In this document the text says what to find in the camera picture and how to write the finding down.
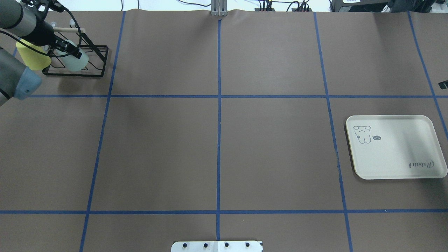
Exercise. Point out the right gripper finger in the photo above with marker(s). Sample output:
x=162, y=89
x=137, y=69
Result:
x=443, y=85

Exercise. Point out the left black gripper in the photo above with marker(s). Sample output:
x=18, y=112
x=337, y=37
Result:
x=44, y=34

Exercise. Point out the pale green cup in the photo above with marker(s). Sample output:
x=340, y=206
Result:
x=75, y=64

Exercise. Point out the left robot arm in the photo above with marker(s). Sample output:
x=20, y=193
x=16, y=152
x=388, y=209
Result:
x=24, y=21

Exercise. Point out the yellow cup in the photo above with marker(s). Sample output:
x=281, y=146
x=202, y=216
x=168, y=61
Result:
x=35, y=61

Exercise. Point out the cream plastic tray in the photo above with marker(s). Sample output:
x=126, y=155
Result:
x=395, y=147

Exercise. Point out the black mini computer box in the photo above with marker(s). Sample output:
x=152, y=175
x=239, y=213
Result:
x=374, y=6

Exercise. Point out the black wire cup rack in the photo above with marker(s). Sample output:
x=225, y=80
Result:
x=74, y=35

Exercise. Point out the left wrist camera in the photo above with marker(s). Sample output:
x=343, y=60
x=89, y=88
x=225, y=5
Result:
x=45, y=5

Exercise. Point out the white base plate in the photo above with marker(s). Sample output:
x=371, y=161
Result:
x=218, y=246

